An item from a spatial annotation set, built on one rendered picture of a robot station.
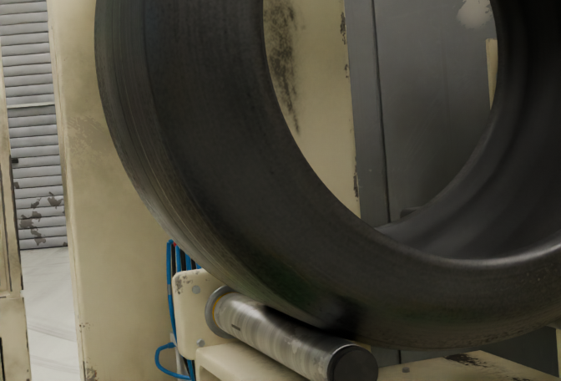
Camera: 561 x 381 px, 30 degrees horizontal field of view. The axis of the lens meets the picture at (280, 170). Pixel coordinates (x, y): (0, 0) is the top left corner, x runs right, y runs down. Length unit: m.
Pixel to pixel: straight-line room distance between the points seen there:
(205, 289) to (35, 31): 9.43
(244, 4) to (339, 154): 0.47
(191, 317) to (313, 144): 0.25
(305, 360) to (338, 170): 0.39
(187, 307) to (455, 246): 0.31
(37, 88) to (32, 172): 0.83
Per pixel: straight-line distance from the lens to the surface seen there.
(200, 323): 1.19
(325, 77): 1.25
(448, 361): 1.30
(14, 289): 1.50
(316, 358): 0.90
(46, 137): 10.50
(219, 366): 1.10
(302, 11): 1.25
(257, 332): 1.04
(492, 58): 1.49
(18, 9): 10.61
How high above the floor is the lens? 1.12
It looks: 3 degrees down
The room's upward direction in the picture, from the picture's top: 5 degrees counter-clockwise
